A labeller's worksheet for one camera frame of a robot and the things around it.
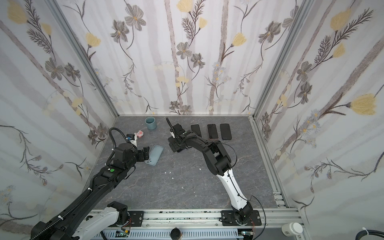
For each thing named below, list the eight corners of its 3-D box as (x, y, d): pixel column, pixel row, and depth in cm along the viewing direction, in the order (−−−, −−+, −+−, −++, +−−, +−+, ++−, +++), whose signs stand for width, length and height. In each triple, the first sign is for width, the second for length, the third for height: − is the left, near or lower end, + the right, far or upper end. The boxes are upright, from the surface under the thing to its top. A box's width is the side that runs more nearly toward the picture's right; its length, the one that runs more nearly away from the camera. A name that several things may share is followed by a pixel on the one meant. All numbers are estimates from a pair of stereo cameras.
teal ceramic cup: (145, 129, 113) (143, 124, 108) (147, 122, 118) (145, 116, 113) (156, 130, 114) (154, 124, 108) (157, 122, 118) (156, 116, 113)
